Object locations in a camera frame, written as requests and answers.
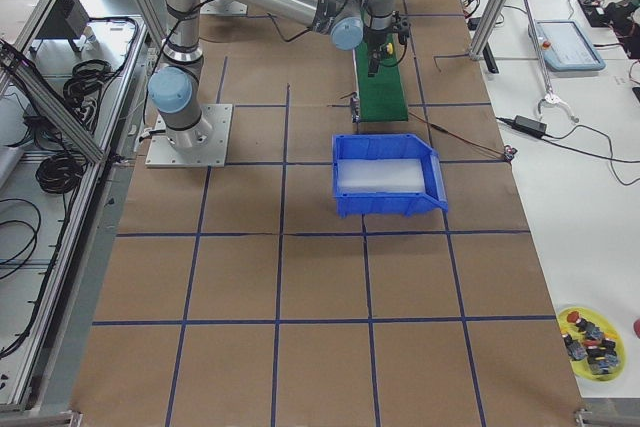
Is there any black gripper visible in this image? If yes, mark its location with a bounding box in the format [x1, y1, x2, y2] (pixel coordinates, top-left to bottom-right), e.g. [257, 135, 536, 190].
[363, 27, 390, 77]

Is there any white foam in right bin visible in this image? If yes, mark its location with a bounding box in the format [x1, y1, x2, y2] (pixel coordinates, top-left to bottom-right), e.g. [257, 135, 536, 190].
[336, 159, 426, 193]

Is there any blue right bin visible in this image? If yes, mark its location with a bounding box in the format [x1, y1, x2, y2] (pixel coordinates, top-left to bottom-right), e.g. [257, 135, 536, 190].
[332, 133, 449, 217]

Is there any green conveyor belt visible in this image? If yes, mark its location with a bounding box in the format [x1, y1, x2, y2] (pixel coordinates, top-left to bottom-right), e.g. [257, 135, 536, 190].
[350, 42, 408, 123]

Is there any red black wire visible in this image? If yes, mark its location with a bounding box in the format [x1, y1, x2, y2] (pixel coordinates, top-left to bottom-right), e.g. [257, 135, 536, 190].
[407, 111, 516, 163]

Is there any teach pendant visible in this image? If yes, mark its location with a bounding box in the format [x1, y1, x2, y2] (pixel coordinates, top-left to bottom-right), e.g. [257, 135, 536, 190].
[535, 20, 606, 72]

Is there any black power adapter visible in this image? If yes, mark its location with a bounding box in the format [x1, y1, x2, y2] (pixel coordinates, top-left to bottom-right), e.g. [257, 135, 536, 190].
[511, 115, 547, 138]

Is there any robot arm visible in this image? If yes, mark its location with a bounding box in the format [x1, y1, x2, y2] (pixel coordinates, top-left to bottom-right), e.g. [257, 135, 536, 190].
[147, 0, 409, 156]

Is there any yellow plate of buttons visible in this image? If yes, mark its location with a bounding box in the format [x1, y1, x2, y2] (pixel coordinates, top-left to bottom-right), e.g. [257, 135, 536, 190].
[556, 306, 626, 382]

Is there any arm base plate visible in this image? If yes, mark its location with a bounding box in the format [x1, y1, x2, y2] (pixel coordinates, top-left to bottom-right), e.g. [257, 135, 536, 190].
[200, 0, 248, 17]
[146, 104, 233, 168]

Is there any grabber reach tool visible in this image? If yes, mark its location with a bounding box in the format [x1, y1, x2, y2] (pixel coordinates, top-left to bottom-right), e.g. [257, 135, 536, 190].
[517, 0, 581, 124]

